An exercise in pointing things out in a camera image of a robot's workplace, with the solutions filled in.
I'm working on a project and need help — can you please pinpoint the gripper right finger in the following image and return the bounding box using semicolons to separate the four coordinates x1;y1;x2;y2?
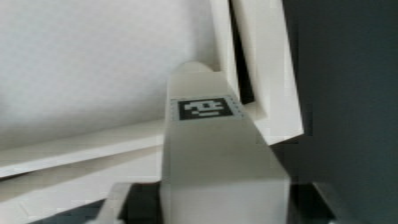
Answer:
289;182;348;224

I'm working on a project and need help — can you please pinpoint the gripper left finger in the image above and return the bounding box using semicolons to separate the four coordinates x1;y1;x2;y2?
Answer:
94;182;163;224

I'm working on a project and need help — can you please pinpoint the white leg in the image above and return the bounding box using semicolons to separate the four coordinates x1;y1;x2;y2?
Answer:
159;62;289;224

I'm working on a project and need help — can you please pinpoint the white desk top tray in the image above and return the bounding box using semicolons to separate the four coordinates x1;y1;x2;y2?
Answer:
0;0;234;224

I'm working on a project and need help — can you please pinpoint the white right fence bar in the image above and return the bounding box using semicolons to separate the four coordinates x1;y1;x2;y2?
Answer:
231;0;303;144

